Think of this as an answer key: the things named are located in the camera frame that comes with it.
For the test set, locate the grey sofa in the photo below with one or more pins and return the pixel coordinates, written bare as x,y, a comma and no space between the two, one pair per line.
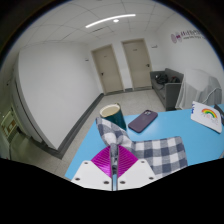
172,94

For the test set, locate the beige door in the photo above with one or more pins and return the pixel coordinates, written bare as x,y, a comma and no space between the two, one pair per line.
107,70
137,63

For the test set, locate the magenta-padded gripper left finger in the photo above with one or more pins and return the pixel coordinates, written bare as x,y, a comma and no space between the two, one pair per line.
87,173

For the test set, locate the purple smartphone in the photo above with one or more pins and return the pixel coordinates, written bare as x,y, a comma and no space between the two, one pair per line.
142,121

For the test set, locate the dark teal mug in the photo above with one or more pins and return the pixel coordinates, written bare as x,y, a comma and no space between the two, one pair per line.
117,117

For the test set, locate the long ceiling light strip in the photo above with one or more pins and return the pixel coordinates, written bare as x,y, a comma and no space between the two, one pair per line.
110,20

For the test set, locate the small round ceiling light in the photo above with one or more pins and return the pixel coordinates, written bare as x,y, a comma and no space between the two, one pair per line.
116,20

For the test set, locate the white rainbow-print mouse pad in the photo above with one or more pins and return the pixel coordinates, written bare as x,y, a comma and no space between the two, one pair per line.
205,117

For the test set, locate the purple wall sign lettering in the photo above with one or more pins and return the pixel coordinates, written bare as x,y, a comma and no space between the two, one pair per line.
186,35

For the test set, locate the black bag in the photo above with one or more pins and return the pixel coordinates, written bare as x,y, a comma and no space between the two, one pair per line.
162,79

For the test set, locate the grey white checked towel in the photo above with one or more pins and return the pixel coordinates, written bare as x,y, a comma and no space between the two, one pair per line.
160,153

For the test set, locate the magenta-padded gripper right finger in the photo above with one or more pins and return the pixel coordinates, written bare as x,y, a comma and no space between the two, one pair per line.
138,173

